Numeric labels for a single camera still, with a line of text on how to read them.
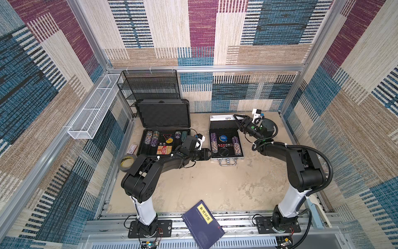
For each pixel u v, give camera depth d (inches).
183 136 41.3
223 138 41.4
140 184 18.8
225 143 40.2
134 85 41.4
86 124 28.0
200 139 33.8
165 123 41.1
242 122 32.0
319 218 28.7
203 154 32.0
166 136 41.4
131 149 40.0
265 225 28.7
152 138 40.5
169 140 40.8
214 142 39.1
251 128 31.5
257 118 32.9
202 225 29.4
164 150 38.8
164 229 28.9
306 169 19.8
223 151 39.0
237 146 38.9
